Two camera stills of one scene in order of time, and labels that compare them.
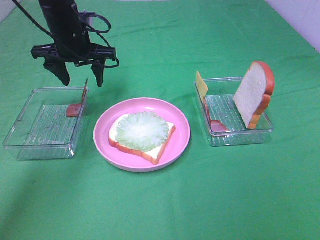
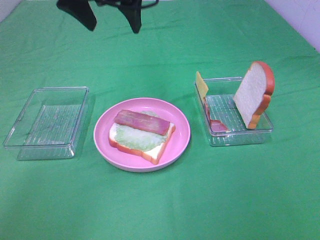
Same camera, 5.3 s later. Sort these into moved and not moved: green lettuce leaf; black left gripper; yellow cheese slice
Moved: black left gripper
Not moved: green lettuce leaf; yellow cheese slice
